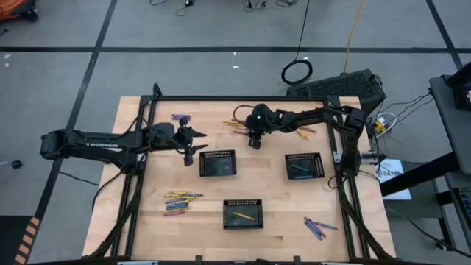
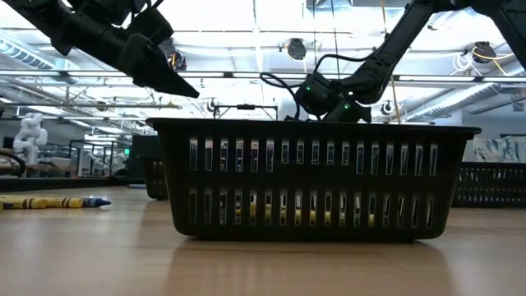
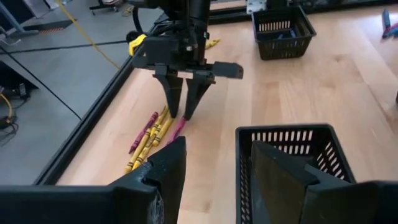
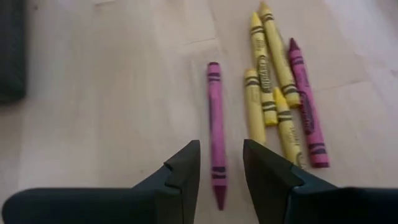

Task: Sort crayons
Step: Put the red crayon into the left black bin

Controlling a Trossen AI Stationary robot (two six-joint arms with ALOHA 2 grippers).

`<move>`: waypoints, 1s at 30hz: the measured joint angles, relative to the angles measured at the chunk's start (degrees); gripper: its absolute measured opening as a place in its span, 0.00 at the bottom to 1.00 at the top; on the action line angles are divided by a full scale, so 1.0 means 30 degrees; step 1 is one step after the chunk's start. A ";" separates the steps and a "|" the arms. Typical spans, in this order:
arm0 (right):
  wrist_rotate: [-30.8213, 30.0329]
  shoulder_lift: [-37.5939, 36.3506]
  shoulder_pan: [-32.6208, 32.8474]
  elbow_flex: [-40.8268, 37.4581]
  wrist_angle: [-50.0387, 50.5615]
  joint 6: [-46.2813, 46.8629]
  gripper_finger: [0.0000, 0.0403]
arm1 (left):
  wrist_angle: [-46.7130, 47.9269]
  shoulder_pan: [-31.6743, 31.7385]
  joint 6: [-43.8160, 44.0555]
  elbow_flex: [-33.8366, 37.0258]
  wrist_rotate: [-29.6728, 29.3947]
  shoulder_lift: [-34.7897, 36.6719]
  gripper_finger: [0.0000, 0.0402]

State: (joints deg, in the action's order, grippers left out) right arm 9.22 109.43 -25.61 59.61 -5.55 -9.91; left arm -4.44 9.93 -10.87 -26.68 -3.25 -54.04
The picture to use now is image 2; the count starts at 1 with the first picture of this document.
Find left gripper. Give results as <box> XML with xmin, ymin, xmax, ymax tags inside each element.
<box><xmin>117</xmin><ymin>33</ymin><xmax>201</xmax><ymax>99</ymax></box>

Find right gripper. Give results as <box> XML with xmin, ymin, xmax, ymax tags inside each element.
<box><xmin>294</xmin><ymin>72</ymin><xmax>373</xmax><ymax>123</ymax></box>

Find yellow crayon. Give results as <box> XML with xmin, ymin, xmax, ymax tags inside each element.
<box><xmin>236</xmin><ymin>201</ymin><xmax>377</xmax><ymax>227</ymax></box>
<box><xmin>0</xmin><ymin>197</ymin><xmax>48</xmax><ymax>210</ymax></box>
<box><xmin>40</xmin><ymin>197</ymin><xmax>85</xmax><ymax>209</ymax></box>
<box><xmin>0</xmin><ymin>193</ymin><xmax>62</xmax><ymax>200</ymax></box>

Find blue crayon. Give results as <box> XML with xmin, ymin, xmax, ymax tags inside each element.
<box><xmin>81</xmin><ymin>197</ymin><xmax>113</xmax><ymax>208</ymax></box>

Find black cabinet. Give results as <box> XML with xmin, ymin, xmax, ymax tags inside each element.
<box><xmin>130</xmin><ymin>134</ymin><xmax>162</xmax><ymax>182</ymax></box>

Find grey ceiling pipe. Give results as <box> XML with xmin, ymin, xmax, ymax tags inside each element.
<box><xmin>0</xmin><ymin>102</ymin><xmax>182</xmax><ymax>110</ymax></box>

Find white robot figure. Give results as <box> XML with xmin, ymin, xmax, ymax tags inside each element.
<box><xmin>12</xmin><ymin>113</ymin><xmax>49</xmax><ymax>165</ymax></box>

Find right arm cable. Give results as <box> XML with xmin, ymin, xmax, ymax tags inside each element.
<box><xmin>260</xmin><ymin>51</ymin><xmax>381</xmax><ymax>122</ymax></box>

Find thin black hanging cable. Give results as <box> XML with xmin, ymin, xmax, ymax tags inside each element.
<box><xmin>311</xmin><ymin>0</ymin><xmax>320</xmax><ymax>75</ymax></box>

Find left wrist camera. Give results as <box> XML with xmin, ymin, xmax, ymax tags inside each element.
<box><xmin>127</xmin><ymin>7</ymin><xmax>174</xmax><ymax>46</ymax></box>

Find black cable with coil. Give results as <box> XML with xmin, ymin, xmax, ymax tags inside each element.
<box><xmin>331</xmin><ymin>0</ymin><xmax>345</xmax><ymax>83</ymax></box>

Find long ceiling light rail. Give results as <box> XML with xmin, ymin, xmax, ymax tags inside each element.
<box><xmin>0</xmin><ymin>69</ymin><xmax>526</xmax><ymax>83</ymax></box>

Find black stand frame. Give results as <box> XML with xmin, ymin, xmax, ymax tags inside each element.
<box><xmin>212</xmin><ymin>104</ymin><xmax>279</xmax><ymax>121</ymax></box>

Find black metal cage frame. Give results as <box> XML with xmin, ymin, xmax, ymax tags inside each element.
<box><xmin>68</xmin><ymin>139</ymin><xmax>129</xmax><ymax>178</ymax></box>

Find black table frame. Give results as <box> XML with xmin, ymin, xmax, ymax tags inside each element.
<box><xmin>0</xmin><ymin>175</ymin><xmax>145</xmax><ymax>192</ymax></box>

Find blue white wall picture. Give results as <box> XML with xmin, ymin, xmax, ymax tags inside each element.
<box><xmin>472</xmin><ymin>134</ymin><xmax>526</xmax><ymax>164</ymax></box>

